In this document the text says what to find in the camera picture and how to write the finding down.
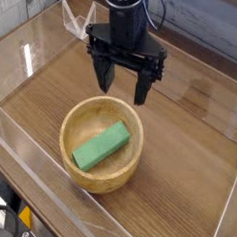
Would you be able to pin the clear acrylic front wall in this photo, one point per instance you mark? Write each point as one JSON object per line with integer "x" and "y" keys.
{"x": 31, "y": 161}

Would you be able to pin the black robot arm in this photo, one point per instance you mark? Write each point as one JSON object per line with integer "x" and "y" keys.
{"x": 125, "y": 40}

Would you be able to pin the clear acrylic corner bracket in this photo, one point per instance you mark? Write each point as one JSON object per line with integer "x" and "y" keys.
{"x": 76, "y": 25}

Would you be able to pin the green rectangular block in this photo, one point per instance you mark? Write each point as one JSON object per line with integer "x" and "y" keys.
{"x": 95, "y": 150}

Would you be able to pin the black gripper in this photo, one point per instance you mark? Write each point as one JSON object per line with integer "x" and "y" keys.
{"x": 125, "y": 40}

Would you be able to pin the brown wooden bowl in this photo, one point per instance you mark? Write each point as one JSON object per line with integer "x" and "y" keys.
{"x": 82, "y": 123}

